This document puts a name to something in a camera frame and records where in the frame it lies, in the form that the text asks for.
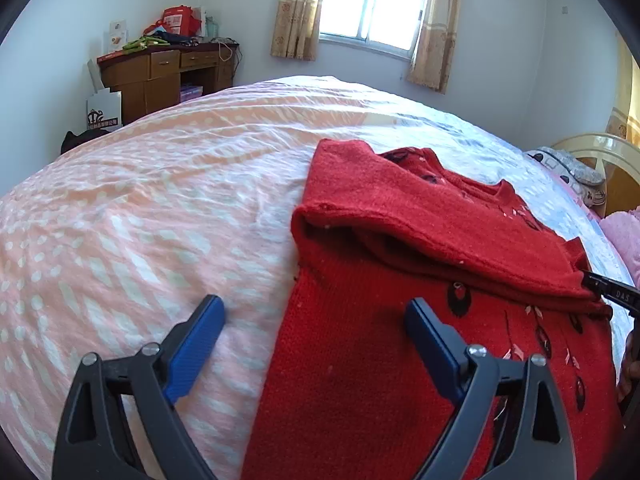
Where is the red knitted sweater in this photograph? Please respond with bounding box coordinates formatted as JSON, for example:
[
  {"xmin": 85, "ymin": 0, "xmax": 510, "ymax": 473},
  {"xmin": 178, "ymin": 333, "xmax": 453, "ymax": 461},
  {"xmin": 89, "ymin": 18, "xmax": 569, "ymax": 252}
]
[{"xmin": 242, "ymin": 140, "xmax": 623, "ymax": 479}]

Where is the pink blanket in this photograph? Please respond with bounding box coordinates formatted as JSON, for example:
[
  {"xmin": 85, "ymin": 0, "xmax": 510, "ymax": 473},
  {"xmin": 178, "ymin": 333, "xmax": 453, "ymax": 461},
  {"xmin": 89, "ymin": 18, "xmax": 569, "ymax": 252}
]
[{"xmin": 600, "ymin": 208, "xmax": 640, "ymax": 287}]

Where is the grey patterned pillow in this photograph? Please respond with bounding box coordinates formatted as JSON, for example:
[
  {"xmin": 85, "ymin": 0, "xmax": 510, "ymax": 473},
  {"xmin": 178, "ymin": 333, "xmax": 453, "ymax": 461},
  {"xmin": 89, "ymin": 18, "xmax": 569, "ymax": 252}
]
[{"xmin": 527, "ymin": 146, "xmax": 606, "ymax": 208}]

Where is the cream wooden headboard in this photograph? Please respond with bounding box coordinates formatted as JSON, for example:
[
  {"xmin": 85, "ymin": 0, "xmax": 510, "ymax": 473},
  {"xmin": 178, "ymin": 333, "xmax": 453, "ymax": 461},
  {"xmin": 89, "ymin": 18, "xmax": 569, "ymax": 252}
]
[{"xmin": 553, "ymin": 133, "xmax": 640, "ymax": 218}]

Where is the pink patterned bed sheet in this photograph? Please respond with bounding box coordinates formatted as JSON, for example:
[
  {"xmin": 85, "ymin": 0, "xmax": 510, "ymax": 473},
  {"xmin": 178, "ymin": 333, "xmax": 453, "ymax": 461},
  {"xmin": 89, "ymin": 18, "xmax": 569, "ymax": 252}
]
[{"xmin": 1, "ymin": 77, "xmax": 611, "ymax": 479}]

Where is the right beige curtain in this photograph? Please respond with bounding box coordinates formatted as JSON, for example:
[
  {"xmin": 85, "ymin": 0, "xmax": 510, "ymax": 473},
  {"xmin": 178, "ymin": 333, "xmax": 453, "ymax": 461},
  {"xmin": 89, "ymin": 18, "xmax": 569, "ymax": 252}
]
[{"xmin": 407, "ymin": 0, "xmax": 461, "ymax": 94}]

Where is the beige curtain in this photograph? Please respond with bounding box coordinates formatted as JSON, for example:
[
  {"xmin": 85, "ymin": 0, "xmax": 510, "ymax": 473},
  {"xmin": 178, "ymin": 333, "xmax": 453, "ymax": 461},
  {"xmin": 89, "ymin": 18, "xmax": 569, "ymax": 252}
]
[
  {"xmin": 270, "ymin": 0, "xmax": 322, "ymax": 62},
  {"xmin": 407, "ymin": 0, "xmax": 461, "ymax": 94}
]

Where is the black object beside bed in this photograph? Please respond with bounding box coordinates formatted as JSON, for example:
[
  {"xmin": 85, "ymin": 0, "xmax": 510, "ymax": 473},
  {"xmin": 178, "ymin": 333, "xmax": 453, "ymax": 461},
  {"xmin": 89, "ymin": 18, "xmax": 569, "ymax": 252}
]
[{"xmin": 60, "ymin": 129, "xmax": 108, "ymax": 155}]

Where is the white paper bag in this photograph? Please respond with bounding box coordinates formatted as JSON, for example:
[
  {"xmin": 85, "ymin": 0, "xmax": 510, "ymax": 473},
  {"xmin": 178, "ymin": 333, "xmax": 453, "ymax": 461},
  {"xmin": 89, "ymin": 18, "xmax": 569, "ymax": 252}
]
[{"xmin": 86, "ymin": 88, "xmax": 122, "ymax": 131}]

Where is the brown wooden desk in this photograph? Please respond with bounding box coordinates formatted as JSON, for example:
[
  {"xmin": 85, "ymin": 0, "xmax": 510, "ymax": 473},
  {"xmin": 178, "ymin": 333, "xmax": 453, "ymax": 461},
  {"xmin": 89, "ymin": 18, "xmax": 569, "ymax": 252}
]
[{"xmin": 96, "ymin": 40, "xmax": 240, "ymax": 125}]

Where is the white box on desk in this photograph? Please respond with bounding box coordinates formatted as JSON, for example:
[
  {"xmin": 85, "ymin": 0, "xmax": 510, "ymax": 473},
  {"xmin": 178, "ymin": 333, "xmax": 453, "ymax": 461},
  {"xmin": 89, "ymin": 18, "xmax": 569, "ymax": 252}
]
[{"xmin": 103, "ymin": 20, "xmax": 128, "ymax": 53}]

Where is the green item on desk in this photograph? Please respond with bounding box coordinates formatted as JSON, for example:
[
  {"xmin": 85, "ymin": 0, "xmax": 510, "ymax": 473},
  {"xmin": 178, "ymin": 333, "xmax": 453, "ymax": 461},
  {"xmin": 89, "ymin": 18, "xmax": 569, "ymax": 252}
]
[{"xmin": 122, "ymin": 36, "xmax": 169, "ymax": 54}]

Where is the left beige curtain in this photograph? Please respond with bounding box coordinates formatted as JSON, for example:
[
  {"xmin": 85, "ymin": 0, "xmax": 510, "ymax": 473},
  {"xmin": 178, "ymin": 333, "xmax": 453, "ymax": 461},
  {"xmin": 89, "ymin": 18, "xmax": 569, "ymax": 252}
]
[{"xmin": 270, "ymin": 0, "xmax": 322, "ymax": 62}]

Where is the red gift bag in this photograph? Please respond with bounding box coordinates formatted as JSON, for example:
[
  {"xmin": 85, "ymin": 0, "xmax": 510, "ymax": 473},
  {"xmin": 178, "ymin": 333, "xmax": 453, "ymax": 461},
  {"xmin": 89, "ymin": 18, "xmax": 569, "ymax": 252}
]
[{"xmin": 143, "ymin": 6, "xmax": 202, "ymax": 37}]

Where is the window with white frame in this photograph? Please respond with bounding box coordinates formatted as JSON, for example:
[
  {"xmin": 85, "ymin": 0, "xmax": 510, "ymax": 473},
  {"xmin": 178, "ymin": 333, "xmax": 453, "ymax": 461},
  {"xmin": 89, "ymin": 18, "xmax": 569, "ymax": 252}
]
[{"xmin": 320, "ymin": 0, "xmax": 426, "ymax": 58}]

